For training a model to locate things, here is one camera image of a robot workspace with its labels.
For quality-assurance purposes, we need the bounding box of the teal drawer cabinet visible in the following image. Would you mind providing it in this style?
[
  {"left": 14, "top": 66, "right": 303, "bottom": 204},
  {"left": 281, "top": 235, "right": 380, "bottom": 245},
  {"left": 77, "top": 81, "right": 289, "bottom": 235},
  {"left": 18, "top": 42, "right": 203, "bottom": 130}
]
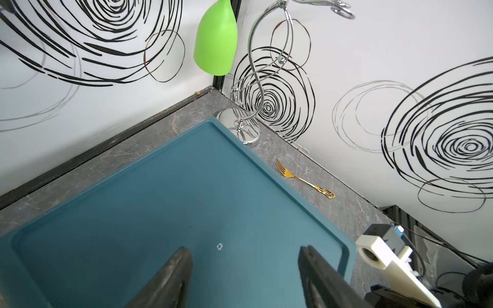
[{"left": 1, "top": 118, "right": 356, "bottom": 307}]

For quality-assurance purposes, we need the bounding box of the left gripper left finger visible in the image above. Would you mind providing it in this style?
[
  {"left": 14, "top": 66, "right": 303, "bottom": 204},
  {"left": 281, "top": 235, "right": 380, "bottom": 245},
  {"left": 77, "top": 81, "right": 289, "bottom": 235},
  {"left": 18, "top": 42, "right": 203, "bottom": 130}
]
[{"left": 126, "top": 246, "right": 193, "bottom": 307}]

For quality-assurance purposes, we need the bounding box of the green plastic wine glass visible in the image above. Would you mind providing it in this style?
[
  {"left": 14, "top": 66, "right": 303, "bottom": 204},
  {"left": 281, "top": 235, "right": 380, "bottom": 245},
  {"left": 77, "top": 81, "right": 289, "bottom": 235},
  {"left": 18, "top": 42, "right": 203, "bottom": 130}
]
[{"left": 193, "top": 0, "right": 238, "bottom": 76}]

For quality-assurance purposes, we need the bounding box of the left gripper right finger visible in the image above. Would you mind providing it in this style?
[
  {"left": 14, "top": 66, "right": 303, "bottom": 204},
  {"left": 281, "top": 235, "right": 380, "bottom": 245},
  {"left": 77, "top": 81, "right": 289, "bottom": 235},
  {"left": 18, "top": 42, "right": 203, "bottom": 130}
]
[{"left": 298, "top": 246, "right": 371, "bottom": 307}]

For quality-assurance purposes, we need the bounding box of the chrome glass holder stand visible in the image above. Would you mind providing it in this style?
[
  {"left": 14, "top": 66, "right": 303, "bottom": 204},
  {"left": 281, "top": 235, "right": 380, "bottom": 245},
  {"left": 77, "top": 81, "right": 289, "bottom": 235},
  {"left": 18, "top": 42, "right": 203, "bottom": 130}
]
[{"left": 217, "top": 0, "right": 356, "bottom": 148}]

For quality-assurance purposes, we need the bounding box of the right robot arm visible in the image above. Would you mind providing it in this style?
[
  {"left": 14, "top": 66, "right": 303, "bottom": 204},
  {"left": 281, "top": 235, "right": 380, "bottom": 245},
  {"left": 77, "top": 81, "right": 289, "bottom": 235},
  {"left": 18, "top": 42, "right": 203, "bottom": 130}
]
[{"left": 365, "top": 263, "right": 492, "bottom": 307}]

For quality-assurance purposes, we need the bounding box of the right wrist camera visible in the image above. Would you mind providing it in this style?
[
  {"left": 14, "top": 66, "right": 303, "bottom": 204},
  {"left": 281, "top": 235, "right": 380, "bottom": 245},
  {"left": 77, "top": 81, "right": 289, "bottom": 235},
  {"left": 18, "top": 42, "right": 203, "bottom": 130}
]
[{"left": 356, "top": 224, "right": 442, "bottom": 307}]

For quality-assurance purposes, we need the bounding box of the gold fork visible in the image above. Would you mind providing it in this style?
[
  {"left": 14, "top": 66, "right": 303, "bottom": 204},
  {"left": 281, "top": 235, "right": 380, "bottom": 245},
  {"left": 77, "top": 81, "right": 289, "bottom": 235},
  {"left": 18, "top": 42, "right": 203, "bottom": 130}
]
[{"left": 276, "top": 159, "right": 336, "bottom": 199}]

